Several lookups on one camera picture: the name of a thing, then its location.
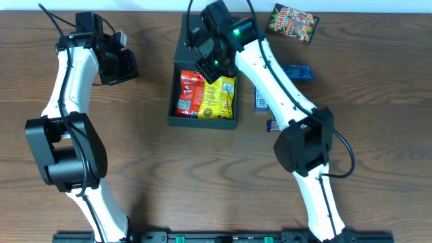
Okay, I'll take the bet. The red orange candy bag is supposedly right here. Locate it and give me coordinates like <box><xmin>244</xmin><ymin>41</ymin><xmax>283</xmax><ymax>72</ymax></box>
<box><xmin>174</xmin><ymin>70</ymin><xmax>206</xmax><ymax>118</ymax></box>

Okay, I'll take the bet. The yellow snack bag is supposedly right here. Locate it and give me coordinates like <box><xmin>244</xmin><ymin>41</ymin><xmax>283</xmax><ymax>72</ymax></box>
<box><xmin>198</xmin><ymin>76</ymin><xmax>236</xmax><ymax>120</ymax></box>

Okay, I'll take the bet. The Haribo gummy candy bag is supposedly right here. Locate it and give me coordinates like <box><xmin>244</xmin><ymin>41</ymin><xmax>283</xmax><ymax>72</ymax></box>
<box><xmin>266</xmin><ymin>3</ymin><xmax>320</xmax><ymax>43</ymax></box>

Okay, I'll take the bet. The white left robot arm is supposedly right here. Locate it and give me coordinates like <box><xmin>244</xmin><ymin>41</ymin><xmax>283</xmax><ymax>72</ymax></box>
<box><xmin>25</xmin><ymin>31</ymin><xmax>140</xmax><ymax>242</ymax></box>

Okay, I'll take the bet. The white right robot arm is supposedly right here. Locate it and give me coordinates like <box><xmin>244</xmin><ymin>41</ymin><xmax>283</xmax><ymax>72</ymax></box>
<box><xmin>188</xmin><ymin>18</ymin><xmax>347</xmax><ymax>242</ymax></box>

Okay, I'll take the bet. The small blue gum pack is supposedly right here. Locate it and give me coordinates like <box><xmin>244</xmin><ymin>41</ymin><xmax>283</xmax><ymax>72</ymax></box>
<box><xmin>254</xmin><ymin>88</ymin><xmax>269</xmax><ymax>111</ymax></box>

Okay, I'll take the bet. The blue long cookie pack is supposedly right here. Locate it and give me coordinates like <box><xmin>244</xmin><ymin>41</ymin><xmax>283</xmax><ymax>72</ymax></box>
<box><xmin>281</xmin><ymin>65</ymin><xmax>315</xmax><ymax>81</ymax></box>

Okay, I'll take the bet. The dark green open box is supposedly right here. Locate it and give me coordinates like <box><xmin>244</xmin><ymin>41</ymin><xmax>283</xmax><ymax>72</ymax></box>
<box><xmin>167</xmin><ymin>13</ymin><xmax>238</xmax><ymax>130</ymax></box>

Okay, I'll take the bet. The purple chocolate bar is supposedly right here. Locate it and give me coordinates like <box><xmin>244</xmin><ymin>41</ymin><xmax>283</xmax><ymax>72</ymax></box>
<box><xmin>266</xmin><ymin>119</ymin><xmax>280</xmax><ymax>132</ymax></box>

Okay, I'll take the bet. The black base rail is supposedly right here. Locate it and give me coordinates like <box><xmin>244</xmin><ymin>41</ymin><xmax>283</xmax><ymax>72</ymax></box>
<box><xmin>52</xmin><ymin>229</ymin><xmax>395</xmax><ymax>243</ymax></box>

